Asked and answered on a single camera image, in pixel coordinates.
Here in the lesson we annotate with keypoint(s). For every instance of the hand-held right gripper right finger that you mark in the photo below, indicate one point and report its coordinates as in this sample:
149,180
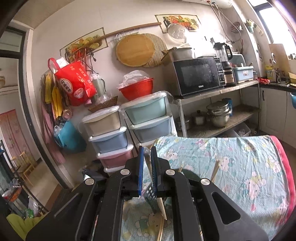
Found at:
154,172

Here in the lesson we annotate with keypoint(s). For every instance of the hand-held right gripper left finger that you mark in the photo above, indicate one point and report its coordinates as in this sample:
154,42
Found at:
140,171

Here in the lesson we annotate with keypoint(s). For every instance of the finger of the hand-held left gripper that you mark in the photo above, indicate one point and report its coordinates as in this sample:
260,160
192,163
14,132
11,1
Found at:
97,173

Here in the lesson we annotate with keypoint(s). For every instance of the green plastic utensil holder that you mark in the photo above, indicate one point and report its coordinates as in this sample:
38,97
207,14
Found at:
150,199

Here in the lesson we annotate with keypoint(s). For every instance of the bamboo chopstick pair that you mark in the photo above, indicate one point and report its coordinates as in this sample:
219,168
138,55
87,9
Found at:
215,171
161,208
181,169

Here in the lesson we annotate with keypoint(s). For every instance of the person's left forearm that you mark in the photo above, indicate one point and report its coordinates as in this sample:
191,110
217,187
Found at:
20,227

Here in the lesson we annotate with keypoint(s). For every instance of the blue bag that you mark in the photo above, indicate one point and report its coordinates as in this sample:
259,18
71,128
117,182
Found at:
71,139

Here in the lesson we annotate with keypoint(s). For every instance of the drawer tower with beige drawer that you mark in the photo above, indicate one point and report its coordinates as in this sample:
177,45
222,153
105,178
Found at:
104,122

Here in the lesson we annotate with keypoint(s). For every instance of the pink hanging cloth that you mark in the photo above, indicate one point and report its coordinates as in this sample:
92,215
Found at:
52,143

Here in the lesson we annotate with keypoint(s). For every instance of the wooden chair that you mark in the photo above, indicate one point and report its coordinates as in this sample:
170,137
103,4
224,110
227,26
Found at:
25,169

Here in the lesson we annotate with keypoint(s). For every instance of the steel pot with lid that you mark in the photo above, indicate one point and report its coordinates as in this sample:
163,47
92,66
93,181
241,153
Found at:
182,122

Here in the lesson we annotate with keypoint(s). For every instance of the wicker basket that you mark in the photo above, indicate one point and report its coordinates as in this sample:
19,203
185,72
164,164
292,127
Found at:
104,106

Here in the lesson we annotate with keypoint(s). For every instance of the small steel pot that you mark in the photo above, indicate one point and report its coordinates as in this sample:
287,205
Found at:
198,119

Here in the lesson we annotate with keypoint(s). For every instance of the red plastic basin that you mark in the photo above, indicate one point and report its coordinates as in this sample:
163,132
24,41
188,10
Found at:
136,91

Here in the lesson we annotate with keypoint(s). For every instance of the yellow cloths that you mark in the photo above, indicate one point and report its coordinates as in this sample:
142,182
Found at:
56,102

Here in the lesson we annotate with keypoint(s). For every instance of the black metal rack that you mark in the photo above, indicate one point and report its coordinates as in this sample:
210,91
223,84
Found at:
2,153

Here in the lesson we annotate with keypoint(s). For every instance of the stacked steel pots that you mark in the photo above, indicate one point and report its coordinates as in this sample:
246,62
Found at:
218,115

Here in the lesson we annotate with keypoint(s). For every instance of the grey cup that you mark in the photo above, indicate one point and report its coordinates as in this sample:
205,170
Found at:
99,88

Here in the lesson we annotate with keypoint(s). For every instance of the pink door curtain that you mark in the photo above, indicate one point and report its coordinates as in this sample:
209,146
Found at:
13,139

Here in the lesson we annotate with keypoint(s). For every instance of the printed cartoon blanket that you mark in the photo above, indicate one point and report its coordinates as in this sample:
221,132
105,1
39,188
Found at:
242,162

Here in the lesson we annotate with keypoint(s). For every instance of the red shopping bag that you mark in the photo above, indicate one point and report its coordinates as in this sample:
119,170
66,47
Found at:
74,85

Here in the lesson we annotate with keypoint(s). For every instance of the clear plastic bags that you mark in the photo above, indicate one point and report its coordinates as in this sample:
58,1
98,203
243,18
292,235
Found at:
135,76

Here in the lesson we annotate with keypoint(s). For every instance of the clear plastic box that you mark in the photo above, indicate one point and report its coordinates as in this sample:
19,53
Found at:
240,131

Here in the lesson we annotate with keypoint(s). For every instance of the blue canister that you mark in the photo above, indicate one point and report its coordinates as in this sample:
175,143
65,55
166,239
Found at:
228,103

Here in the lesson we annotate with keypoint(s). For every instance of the black microwave oven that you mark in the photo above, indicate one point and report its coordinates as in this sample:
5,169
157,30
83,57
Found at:
196,76

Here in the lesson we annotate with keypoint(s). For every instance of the metal kitchen shelf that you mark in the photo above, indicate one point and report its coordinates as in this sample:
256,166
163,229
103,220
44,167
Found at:
245,114

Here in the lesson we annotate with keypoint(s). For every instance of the round wooden board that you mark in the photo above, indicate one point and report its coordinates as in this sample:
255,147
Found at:
135,51

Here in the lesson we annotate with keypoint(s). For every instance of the blender with silver base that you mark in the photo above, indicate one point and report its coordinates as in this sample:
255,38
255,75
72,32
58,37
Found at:
229,77

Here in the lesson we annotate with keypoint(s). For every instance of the round bamboo mat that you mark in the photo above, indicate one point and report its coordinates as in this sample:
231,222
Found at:
159,51

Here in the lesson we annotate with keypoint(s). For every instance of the blue-grey dish drainer box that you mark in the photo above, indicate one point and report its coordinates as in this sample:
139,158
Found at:
242,74

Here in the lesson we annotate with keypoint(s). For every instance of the white kitchen cabinets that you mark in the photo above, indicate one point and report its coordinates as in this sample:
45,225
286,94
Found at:
275,109

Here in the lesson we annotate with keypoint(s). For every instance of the pale blue countertop appliance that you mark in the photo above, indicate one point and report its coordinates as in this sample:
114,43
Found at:
239,60

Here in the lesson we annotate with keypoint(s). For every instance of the long wooden pole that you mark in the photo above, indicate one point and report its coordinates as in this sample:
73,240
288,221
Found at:
129,29

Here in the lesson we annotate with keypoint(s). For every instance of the yellow bottle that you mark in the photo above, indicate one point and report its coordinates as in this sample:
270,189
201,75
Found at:
269,73

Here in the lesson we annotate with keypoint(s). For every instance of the blue hanging bin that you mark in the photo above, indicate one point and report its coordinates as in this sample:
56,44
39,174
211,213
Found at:
293,99

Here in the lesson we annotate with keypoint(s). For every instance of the white water heater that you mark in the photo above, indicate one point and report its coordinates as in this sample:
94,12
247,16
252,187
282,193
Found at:
222,3

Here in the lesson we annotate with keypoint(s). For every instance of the window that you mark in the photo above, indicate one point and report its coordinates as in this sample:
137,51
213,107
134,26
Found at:
277,25

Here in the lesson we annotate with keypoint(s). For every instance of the fruit wall poster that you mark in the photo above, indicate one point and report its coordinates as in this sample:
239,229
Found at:
83,42
178,20

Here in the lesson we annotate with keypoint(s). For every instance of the green wall holder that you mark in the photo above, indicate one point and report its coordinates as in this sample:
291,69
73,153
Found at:
251,26

